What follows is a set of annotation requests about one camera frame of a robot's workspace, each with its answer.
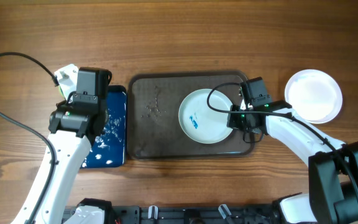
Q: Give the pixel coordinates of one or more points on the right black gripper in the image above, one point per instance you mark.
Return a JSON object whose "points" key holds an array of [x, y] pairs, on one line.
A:
{"points": [[233, 121]]}

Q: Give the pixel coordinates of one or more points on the white plate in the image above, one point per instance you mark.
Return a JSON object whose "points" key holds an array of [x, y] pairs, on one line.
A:
{"points": [[201, 116], [314, 95]]}

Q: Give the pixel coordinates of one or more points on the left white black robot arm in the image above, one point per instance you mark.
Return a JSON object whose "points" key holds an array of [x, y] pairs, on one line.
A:
{"points": [[73, 126]]}

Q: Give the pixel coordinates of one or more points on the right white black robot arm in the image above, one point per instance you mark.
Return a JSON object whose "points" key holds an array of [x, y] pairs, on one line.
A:
{"points": [[332, 164]]}

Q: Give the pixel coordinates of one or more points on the dark brown serving tray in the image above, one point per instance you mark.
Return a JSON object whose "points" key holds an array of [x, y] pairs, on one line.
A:
{"points": [[153, 128]]}

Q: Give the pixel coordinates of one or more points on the blue water tray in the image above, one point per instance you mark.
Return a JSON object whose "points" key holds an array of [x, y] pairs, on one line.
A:
{"points": [[109, 149]]}

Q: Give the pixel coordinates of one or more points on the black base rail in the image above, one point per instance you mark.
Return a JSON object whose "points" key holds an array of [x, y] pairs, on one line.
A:
{"points": [[249, 214]]}

